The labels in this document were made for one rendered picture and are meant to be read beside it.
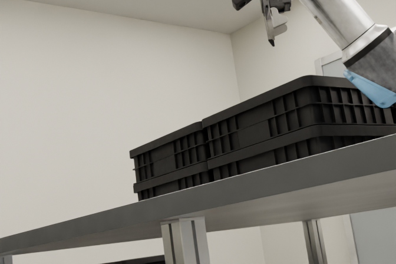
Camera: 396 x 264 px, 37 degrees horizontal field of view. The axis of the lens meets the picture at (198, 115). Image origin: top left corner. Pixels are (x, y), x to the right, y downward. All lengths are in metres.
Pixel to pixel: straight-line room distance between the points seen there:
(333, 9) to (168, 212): 0.53
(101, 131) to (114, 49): 0.80
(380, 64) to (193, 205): 0.49
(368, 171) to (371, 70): 0.52
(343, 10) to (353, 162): 0.55
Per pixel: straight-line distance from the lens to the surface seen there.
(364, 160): 0.73
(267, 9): 1.64
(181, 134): 1.64
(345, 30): 1.24
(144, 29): 5.70
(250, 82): 6.11
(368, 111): 1.42
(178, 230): 1.08
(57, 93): 5.00
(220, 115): 1.49
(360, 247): 5.25
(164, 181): 1.71
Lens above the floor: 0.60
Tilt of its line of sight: 12 degrees up
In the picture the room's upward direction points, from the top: 8 degrees counter-clockwise
